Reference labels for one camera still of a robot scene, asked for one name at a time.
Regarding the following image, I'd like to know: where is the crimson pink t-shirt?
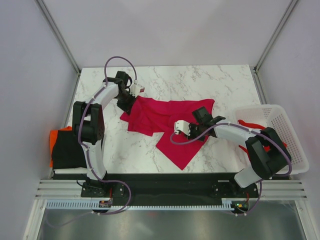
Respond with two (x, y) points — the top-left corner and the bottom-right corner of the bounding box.
(120, 96), (215, 170)

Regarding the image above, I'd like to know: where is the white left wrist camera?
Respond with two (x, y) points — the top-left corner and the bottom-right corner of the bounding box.
(130, 83), (145, 97)

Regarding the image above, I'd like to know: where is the aluminium front rail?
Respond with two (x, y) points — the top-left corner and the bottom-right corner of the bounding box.
(36, 180), (307, 201)

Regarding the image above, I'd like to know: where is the folded black t-shirt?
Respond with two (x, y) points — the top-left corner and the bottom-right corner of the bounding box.
(52, 131), (87, 169)

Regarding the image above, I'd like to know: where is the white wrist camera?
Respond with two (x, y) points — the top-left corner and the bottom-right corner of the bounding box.
(130, 83), (145, 97)
(174, 120), (191, 136)

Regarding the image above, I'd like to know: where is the aluminium frame post right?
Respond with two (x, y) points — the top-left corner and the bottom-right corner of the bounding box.
(252, 0), (300, 75)

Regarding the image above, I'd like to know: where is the red t-shirt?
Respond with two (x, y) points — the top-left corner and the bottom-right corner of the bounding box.
(236, 119), (288, 154)

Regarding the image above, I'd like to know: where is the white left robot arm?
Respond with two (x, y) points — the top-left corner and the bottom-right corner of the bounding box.
(72, 71), (136, 198)

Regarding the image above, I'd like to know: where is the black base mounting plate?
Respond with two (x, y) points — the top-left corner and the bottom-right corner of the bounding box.
(52, 173), (262, 206)

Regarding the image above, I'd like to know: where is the white folded t-shirt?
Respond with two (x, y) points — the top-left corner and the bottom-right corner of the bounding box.
(54, 167), (88, 175)

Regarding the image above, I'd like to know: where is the white plastic laundry basket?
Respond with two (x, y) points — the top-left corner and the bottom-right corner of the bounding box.
(233, 104), (310, 175)

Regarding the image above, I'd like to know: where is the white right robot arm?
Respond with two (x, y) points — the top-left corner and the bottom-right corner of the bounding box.
(175, 107), (293, 197)

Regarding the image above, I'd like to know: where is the aluminium frame post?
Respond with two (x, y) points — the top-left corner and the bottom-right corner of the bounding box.
(252, 0), (300, 75)
(35, 0), (81, 77)

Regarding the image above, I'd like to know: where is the aluminium frame post left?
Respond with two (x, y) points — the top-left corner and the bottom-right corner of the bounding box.
(35, 0), (81, 77)

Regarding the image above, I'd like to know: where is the white slotted cable duct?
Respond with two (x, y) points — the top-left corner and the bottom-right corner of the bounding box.
(45, 199), (237, 211)

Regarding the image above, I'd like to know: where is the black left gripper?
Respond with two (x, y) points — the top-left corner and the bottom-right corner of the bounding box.
(115, 91), (138, 116)

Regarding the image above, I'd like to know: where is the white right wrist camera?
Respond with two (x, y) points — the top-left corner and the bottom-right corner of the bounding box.
(174, 120), (191, 136)

